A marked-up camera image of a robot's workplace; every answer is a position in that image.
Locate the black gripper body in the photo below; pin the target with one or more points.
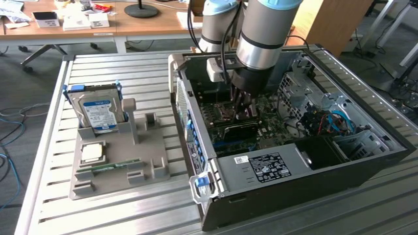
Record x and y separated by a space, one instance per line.
252 80

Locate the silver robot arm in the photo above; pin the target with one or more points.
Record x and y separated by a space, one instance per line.
264 29

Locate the metal CPU socket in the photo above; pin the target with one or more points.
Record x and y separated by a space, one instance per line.
224 111

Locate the green RAM stick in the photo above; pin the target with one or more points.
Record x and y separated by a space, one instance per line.
107 166
220 125

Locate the green motherboard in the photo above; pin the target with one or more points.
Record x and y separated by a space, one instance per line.
274 129

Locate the grey chipset heatsink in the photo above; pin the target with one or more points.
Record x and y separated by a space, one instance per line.
268 145

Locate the blue expansion slot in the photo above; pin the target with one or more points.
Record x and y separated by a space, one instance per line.
222 145

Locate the grey power supply unit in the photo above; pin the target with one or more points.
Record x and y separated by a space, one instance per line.
235 176

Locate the white paper stack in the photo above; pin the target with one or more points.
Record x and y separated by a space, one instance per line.
183 20

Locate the wooden cabinet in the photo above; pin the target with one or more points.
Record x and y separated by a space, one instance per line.
332 24

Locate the blue case latch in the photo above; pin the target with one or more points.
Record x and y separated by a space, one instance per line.
200 182

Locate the brown cardboard box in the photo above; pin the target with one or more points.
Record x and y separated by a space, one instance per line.
195 7

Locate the grey parts rack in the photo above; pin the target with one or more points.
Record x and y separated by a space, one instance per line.
124 151

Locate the black open PC case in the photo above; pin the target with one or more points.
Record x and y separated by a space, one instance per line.
294 200

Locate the hard disk blue carrier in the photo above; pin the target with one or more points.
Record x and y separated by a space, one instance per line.
97 115

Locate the black round lamp base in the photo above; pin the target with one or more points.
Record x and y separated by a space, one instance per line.
141 11

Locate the silver CPU chip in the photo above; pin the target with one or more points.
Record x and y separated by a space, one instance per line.
91 153

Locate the white box with label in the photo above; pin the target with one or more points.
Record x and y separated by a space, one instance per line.
97 22

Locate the red plastic item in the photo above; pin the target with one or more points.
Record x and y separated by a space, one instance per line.
103 7

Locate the flat white box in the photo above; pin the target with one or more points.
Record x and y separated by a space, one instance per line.
76 24

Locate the grey leg base with casters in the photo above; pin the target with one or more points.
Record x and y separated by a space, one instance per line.
41 52

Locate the white box black inside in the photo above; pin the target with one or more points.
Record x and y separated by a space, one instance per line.
47 22

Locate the plastic bag with papers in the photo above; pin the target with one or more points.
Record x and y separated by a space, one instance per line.
11 11

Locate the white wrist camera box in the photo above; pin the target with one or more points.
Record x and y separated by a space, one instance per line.
215 71

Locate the wooden desk white frame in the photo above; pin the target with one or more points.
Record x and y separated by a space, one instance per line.
48 33
156 24

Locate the silver disk bay bracket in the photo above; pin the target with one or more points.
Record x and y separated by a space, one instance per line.
362 147

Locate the white table frame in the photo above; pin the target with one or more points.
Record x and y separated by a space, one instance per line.
410 55

